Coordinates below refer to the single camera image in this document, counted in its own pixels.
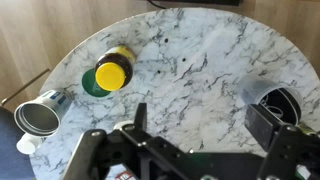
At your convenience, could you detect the brown jar with yellow lid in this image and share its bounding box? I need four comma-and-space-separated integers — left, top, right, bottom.
94, 44, 138, 93

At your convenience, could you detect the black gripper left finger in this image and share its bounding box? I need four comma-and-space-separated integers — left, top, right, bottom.
63, 102, 191, 180

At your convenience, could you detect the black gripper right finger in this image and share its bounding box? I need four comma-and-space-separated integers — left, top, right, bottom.
244, 103, 320, 180

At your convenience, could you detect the green round coaster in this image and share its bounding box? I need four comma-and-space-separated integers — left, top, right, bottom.
81, 68, 113, 98

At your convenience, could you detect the clear container with black contents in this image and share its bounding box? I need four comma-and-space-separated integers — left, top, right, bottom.
239, 78, 304, 126

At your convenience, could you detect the small white pill bottle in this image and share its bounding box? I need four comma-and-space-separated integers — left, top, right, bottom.
15, 133, 46, 155

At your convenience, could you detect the clear measuring cup blue print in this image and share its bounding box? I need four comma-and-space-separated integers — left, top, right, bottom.
13, 88, 75, 138

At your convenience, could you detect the dark upholstered chair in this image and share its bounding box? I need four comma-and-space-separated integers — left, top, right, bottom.
0, 68, 51, 180

